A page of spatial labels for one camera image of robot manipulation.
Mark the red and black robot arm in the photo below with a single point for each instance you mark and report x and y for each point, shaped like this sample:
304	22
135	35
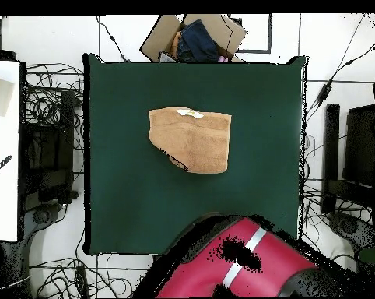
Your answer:
200	274

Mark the brown cardboard box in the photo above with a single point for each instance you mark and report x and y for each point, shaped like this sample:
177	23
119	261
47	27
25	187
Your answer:
156	40

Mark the black equipment rack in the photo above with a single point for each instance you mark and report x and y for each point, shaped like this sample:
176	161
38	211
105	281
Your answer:
47	155

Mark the orange cloth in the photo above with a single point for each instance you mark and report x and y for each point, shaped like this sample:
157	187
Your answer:
175	43

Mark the black power strip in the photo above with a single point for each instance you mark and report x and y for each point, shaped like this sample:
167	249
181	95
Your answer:
81	280

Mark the black flat panel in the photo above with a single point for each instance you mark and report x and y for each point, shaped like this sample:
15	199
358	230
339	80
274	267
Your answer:
360	143

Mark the dark blue jeans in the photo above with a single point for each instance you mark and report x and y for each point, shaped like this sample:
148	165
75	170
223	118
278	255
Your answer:
200	40

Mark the dark green table cloth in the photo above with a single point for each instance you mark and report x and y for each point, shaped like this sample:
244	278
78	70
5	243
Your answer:
128	202

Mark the black office chair base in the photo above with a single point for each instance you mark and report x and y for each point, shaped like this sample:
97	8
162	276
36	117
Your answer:
349	225
41	216

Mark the black ridged tool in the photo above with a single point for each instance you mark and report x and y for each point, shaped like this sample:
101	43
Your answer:
0	166

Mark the black upright post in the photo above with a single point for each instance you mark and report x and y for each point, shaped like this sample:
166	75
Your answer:
332	140

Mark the orange terry towel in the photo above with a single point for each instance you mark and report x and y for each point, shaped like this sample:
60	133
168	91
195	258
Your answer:
190	143

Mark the pink cloth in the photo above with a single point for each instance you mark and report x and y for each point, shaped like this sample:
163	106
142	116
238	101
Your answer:
223	59

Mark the white table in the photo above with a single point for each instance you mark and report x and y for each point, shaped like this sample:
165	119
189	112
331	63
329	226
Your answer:
4	187

